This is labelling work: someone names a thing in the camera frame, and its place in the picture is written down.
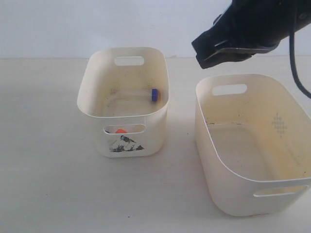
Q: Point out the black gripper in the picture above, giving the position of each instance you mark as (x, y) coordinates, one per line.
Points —
(246, 28)

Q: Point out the orange-capped tube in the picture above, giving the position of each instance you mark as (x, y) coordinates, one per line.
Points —
(120, 131)

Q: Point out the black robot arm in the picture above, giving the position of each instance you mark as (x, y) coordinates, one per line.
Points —
(296, 14)

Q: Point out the cream plastic bin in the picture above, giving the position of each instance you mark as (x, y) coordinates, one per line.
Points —
(103, 107)
(254, 142)

